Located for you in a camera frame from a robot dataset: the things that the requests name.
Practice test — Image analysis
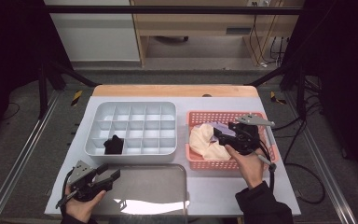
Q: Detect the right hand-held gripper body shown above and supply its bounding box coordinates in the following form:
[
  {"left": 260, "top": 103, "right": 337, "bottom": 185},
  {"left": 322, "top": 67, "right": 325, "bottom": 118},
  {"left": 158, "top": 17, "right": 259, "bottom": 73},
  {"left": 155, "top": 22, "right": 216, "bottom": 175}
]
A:
[{"left": 229, "top": 113, "right": 276, "bottom": 156}]

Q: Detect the pink plastic basket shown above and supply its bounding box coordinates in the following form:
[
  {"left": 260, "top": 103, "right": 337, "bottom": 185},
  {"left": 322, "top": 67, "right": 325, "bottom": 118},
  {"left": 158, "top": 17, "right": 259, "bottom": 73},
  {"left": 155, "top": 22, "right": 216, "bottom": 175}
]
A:
[{"left": 185, "top": 110, "right": 280, "bottom": 172}]

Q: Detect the black curtain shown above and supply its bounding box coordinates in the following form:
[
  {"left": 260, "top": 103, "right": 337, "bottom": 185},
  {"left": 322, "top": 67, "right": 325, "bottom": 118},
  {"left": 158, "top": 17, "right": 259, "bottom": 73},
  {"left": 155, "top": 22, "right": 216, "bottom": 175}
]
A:
[
  {"left": 0, "top": 0, "right": 75, "bottom": 148},
  {"left": 281, "top": 0, "right": 358, "bottom": 189}
]

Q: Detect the looped black floor cable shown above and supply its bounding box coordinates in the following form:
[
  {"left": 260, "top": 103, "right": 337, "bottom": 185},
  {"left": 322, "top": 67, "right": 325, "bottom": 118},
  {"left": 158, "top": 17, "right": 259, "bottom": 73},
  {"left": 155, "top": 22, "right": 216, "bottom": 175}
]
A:
[{"left": 283, "top": 161, "right": 326, "bottom": 205}]

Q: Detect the yellow cable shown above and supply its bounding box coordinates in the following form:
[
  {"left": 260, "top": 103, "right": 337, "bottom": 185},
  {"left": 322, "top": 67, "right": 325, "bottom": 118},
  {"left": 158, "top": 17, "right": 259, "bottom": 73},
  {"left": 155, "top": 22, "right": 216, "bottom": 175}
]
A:
[{"left": 249, "top": 0, "right": 286, "bottom": 67}]

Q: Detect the person's right hand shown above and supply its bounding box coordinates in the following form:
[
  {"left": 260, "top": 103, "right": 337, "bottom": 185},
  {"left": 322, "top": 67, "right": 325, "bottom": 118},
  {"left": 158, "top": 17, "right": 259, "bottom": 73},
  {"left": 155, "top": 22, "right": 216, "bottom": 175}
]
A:
[{"left": 224, "top": 146, "right": 269, "bottom": 190}]

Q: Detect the purple sock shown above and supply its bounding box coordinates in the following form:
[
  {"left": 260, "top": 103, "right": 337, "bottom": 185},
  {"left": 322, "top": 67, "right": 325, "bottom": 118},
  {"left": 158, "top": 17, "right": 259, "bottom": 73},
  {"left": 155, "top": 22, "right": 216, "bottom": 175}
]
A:
[{"left": 209, "top": 121, "right": 238, "bottom": 138}]

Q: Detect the black sock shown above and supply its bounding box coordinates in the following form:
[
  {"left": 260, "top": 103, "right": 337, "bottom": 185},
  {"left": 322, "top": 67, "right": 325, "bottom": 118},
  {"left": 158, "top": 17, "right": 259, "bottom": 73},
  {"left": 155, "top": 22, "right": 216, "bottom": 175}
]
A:
[{"left": 103, "top": 134, "right": 125, "bottom": 156}]

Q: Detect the black yellow striped tape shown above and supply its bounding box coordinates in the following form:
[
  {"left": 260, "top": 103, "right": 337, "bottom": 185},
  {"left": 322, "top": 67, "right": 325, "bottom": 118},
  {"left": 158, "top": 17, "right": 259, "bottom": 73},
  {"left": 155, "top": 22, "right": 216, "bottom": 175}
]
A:
[
  {"left": 269, "top": 91, "right": 288, "bottom": 105},
  {"left": 70, "top": 90, "right": 84, "bottom": 107}
]

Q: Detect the black horizontal frame bar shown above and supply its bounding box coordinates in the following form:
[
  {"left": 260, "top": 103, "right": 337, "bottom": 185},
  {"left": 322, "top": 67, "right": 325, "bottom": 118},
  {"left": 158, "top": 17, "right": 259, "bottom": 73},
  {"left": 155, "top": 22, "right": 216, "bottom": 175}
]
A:
[{"left": 48, "top": 5, "right": 303, "bottom": 16}]

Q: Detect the right hand-held gripper cable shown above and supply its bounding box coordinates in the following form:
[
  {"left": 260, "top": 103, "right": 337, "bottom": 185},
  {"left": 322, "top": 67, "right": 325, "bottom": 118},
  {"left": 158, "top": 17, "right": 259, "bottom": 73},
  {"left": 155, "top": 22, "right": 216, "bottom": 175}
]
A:
[{"left": 250, "top": 130, "right": 278, "bottom": 194}]

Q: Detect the left hand-held gripper cable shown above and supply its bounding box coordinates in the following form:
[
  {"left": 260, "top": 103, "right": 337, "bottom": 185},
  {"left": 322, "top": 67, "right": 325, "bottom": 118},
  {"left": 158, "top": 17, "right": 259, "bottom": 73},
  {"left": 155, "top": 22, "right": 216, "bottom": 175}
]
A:
[{"left": 55, "top": 169, "right": 76, "bottom": 210}]

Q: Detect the person's left hand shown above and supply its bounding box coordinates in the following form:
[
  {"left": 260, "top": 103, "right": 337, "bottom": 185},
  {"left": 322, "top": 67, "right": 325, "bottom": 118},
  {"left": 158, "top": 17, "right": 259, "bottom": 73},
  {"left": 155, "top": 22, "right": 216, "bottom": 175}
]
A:
[{"left": 64, "top": 186, "right": 107, "bottom": 222}]

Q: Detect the white compartment storage box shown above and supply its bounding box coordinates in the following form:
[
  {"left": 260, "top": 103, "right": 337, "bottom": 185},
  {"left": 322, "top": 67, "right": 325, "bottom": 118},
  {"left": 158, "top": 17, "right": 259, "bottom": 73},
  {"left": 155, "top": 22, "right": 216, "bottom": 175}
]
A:
[{"left": 84, "top": 101, "right": 178, "bottom": 165}]

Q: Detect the cream sock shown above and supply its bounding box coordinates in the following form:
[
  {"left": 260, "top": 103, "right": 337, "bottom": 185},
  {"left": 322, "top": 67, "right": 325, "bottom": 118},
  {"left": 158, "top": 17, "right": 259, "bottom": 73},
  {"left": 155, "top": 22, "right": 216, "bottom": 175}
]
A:
[
  {"left": 188, "top": 123, "right": 216, "bottom": 157},
  {"left": 203, "top": 139, "right": 233, "bottom": 161}
]

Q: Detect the black upright frame post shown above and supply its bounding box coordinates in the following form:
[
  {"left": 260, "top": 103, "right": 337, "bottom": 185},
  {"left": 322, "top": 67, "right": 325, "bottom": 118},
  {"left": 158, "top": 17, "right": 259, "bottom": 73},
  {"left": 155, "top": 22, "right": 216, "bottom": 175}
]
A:
[{"left": 296, "top": 66, "right": 308, "bottom": 120}]

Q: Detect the transparent grey box lid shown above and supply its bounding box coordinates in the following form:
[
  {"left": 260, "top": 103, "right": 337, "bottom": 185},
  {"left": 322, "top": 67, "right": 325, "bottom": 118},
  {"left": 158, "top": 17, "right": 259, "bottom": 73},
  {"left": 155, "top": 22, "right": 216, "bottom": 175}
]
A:
[{"left": 88, "top": 163, "right": 190, "bottom": 224}]

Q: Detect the aluminium rail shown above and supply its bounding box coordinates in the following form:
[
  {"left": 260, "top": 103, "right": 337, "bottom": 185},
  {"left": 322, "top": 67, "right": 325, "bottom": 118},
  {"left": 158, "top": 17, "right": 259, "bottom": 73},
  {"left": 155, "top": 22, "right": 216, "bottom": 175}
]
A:
[
  {"left": 0, "top": 90, "right": 62, "bottom": 224},
  {"left": 283, "top": 91, "right": 358, "bottom": 224}
]

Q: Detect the black diagonal frame strut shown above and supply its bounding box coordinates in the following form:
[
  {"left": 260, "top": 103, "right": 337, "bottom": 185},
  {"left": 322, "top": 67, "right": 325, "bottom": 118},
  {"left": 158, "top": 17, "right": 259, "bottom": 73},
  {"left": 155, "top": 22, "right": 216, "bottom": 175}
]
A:
[
  {"left": 46, "top": 59, "right": 99, "bottom": 88},
  {"left": 245, "top": 60, "right": 296, "bottom": 88}
]

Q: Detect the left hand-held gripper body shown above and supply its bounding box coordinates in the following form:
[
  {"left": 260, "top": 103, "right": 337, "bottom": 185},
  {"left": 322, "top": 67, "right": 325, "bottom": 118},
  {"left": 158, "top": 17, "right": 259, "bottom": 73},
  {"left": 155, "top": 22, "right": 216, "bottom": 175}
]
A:
[{"left": 68, "top": 160, "right": 106, "bottom": 203}]

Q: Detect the white cabinet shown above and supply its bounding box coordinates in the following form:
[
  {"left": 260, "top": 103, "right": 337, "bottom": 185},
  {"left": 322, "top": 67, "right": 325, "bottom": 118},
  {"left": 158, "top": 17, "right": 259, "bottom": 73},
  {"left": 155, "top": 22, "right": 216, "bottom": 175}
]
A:
[{"left": 44, "top": 0, "right": 142, "bottom": 63}]

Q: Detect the white power strip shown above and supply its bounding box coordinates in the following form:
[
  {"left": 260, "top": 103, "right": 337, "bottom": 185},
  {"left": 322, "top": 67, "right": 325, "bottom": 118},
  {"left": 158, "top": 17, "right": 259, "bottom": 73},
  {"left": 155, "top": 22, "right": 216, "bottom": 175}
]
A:
[{"left": 247, "top": 0, "right": 273, "bottom": 7}]

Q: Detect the hand-held gripper cable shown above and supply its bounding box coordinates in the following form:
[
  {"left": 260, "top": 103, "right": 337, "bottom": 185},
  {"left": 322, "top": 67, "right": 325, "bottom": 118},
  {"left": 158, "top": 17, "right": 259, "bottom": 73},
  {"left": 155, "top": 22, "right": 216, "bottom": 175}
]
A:
[
  {"left": 55, "top": 169, "right": 76, "bottom": 210},
  {"left": 250, "top": 130, "right": 278, "bottom": 194}
]

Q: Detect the wooden desk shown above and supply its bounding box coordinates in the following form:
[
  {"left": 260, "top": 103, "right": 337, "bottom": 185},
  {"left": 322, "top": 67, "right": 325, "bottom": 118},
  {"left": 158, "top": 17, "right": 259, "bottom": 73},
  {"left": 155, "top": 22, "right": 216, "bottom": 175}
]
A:
[{"left": 130, "top": 0, "right": 306, "bottom": 67}]

